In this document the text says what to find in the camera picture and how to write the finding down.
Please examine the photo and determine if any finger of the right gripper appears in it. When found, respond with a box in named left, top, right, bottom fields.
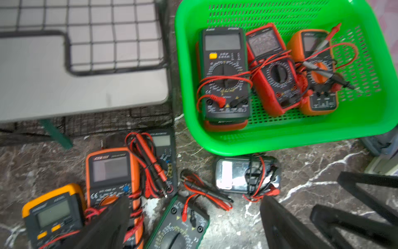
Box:
left=310, top=172, right=398, bottom=249

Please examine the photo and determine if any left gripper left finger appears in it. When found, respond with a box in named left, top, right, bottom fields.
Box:
left=61, top=196, right=130, bottom=249

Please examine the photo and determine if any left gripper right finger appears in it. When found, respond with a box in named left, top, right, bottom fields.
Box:
left=260, top=196, right=330, bottom=249

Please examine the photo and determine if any orange Victor multimeter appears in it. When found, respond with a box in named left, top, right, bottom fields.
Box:
left=286, top=22, right=358, bottom=116

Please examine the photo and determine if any orange multimeter near rack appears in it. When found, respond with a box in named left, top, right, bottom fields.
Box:
left=86, top=147, right=144, bottom=249

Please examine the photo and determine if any yellow multimeter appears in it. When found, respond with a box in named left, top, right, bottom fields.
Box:
left=22, top=183, right=86, bottom=249

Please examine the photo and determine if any small dark multimeter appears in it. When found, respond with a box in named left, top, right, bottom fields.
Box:
left=213, top=154, right=282, bottom=202

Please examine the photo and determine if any green multimeter centre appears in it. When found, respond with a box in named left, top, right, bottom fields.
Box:
left=143, top=169, right=234, bottom=249

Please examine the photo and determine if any black multimeter by rack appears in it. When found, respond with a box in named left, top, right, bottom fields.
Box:
left=125, top=128, right=178, bottom=199

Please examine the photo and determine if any green plastic basket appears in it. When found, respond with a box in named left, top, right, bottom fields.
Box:
left=175, top=1, right=398, bottom=156

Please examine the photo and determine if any grey white device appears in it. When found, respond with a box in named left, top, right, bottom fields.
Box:
left=360, top=126, right=398, bottom=176

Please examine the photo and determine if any grey tray on rack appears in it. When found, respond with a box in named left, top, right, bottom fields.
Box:
left=1, top=31, right=170, bottom=123

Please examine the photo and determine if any black wire mesh rack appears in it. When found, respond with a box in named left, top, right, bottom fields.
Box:
left=1, top=1, right=173, bottom=147

